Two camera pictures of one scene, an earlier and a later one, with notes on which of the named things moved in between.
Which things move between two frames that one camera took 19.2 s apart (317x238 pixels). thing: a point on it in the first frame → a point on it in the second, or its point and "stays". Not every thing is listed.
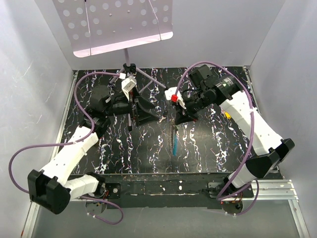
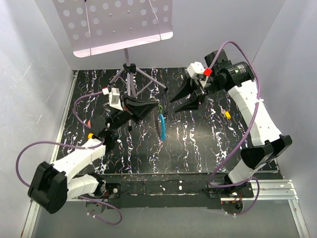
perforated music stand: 96,27 stays
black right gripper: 188,116 → 191,103
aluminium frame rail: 273,190 stays
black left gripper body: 120,106 → 121,118
